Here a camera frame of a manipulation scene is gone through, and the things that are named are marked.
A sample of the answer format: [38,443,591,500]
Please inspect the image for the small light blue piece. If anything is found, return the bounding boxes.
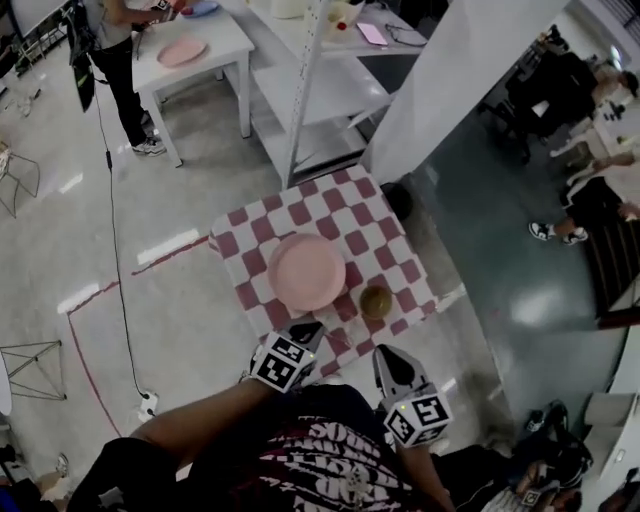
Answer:
[180,0,221,19]

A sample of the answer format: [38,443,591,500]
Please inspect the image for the white round side table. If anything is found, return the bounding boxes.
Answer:
[0,339,69,416]

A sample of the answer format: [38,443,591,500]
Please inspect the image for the white square table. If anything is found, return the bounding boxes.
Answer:
[130,9,256,169]

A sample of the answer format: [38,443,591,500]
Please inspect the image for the white metal shelf rack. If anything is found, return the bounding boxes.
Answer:
[219,0,431,189]

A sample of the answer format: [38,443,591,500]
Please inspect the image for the pink plate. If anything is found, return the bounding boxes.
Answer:
[156,38,209,69]
[267,233,348,311]

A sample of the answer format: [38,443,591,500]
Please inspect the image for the pink tablet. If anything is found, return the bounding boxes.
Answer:
[355,22,389,47]

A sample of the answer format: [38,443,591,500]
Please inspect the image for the dark wooden staircase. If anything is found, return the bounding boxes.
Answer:
[582,219,640,329]

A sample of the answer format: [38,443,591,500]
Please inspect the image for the white pillar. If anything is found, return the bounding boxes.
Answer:
[359,0,571,186]

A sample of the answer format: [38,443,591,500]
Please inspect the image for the small brown bowl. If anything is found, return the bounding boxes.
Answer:
[358,284,394,319]

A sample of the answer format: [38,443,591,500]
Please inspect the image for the person's right forearm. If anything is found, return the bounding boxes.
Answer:
[397,439,456,512]

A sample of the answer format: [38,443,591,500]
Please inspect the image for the black office chair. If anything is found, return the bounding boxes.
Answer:
[479,49,601,164]

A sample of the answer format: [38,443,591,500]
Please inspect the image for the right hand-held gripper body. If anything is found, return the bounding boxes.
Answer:
[374,388,453,449]

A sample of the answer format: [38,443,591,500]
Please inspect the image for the white power strip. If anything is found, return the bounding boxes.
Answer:
[137,391,160,420]

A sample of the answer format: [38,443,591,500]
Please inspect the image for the red white checkered tablecloth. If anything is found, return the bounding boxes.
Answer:
[208,165,439,379]

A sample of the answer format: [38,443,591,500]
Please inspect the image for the white desk with curved legs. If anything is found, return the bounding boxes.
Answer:
[549,112,631,169]

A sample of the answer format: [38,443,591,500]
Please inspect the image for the wire chair with patterned seat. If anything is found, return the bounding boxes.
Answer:
[0,142,41,219]

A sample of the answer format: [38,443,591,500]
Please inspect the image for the person's dark printed shirt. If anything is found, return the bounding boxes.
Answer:
[67,382,416,512]

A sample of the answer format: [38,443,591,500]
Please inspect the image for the black round bin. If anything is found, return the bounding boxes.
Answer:
[380,182,414,221]

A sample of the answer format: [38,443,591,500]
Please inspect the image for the person's left forearm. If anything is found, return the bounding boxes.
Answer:
[129,377,281,469]

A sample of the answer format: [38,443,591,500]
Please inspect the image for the black device with cables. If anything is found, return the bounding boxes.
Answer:
[524,399,571,434]

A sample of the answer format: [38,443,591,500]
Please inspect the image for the black power cable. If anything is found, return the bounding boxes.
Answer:
[92,94,151,399]

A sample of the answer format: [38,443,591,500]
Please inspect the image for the black glasses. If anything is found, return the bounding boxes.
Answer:
[384,23,427,49]

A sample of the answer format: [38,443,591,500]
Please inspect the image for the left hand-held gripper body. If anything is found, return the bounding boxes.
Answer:
[248,329,319,395]

